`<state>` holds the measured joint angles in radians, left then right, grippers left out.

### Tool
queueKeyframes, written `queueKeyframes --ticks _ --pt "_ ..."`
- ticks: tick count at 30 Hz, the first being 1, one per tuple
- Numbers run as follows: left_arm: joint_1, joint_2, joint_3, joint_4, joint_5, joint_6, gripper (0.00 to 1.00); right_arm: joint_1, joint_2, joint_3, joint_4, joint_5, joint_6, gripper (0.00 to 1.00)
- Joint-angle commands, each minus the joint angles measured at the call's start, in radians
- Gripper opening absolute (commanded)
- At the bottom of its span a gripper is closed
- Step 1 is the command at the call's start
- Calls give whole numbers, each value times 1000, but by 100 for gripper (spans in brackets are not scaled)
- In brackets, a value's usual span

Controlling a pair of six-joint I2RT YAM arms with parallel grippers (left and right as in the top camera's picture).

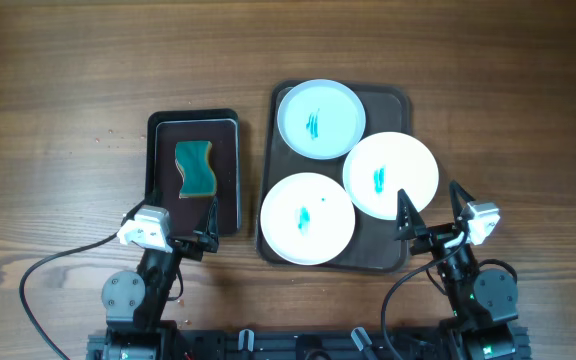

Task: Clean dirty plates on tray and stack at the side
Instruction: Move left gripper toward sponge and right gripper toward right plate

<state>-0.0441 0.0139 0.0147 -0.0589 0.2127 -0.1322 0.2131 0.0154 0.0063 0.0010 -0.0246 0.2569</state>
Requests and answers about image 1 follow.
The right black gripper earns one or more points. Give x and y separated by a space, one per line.
434 237

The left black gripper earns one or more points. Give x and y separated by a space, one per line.
193 249

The green yellow sponge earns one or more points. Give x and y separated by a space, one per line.
192 159

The white plate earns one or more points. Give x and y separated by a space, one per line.
307 219
382 164
321 119

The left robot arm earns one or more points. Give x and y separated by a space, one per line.
135 300

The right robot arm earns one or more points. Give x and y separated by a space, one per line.
482 294

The small black tray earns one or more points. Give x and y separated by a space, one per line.
220 127

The large brown serving tray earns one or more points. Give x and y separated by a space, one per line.
373 248

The white plate top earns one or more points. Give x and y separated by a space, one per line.
321 119

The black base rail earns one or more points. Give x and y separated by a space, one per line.
410 343

